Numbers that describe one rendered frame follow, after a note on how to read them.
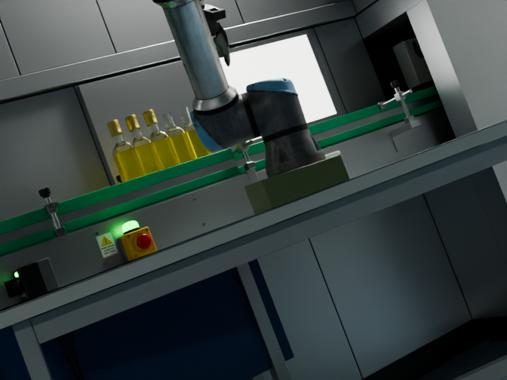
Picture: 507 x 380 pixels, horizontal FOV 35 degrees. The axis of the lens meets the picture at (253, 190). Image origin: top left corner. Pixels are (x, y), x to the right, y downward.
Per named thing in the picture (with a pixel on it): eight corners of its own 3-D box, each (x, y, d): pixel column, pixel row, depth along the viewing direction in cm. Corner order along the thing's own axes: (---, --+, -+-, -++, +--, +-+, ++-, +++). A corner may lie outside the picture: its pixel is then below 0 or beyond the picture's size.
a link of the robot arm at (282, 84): (308, 121, 191) (290, 68, 191) (255, 139, 192) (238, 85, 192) (306, 124, 203) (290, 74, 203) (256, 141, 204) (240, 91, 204)
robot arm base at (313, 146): (336, 155, 193) (324, 117, 193) (282, 173, 188) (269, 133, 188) (309, 164, 207) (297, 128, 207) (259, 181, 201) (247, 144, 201)
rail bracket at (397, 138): (404, 149, 277) (380, 90, 278) (434, 136, 263) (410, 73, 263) (394, 153, 275) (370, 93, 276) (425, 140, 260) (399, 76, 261)
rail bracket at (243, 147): (239, 176, 245) (225, 138, 246) (264, 163, 231) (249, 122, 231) (231, 178, 244) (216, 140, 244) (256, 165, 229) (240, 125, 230)
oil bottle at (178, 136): (201, 192, 246) (176, 127, 247) (207, 188, 242) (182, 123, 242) (185, 197, 244) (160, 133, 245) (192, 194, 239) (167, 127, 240)
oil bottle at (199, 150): (216, 186, 249) (192, 123, 250) (224, 182, 244) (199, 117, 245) (201, 191, 246) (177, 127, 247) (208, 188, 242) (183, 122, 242)
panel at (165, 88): (337, 118, 291) (303, 32, 292) (342, 116, 288) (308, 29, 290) (114, 191, 246) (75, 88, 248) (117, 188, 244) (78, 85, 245)
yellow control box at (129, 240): (149, 255, 215) (139, 230, 215) (158, 252, 208) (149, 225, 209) (126, 265, 211) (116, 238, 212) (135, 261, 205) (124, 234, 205)
